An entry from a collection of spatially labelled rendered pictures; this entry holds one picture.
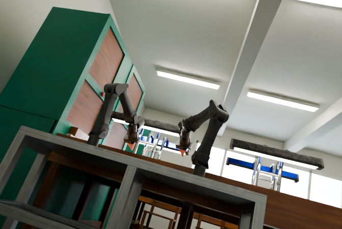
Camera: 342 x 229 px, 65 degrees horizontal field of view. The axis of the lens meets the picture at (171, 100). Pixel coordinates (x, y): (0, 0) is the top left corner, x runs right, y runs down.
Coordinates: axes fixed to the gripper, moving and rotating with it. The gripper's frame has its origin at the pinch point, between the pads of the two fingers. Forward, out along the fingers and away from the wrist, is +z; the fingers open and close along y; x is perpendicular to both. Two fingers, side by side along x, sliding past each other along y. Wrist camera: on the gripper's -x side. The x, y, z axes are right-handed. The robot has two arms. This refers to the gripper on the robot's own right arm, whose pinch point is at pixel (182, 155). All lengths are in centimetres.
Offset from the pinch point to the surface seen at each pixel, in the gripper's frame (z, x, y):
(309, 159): -2, -28, -82
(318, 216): 0, 22, -79
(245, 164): 41, -63, -46
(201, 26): -41, -247, 41
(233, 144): -1.3, -25.4, -30.8
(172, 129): -0.9, -26.2, 15.1
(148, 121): -1.1, -28.6, 35.4
